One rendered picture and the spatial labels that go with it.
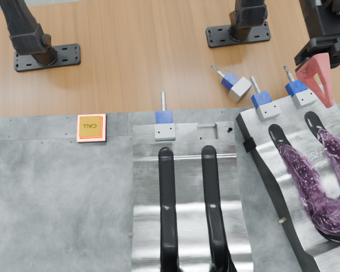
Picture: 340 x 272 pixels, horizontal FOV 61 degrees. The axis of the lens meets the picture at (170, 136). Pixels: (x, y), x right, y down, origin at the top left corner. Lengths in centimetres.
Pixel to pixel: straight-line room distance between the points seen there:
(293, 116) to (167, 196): 41
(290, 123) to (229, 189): 26
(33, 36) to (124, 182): 44
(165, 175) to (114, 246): 23
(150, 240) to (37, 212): 34
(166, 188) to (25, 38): 52
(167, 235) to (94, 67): 55
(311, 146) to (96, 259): 63
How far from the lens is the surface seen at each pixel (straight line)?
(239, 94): 84
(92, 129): 82
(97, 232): 82
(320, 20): 51
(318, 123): 88
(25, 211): 89
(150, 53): 94
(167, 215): 71
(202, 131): 77
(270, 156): 79
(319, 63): 48
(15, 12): 84
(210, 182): 73
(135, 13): 102
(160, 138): 72
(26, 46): 87
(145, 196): 72
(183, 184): 72
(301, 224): 79
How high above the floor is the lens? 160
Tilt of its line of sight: 75 degrees down
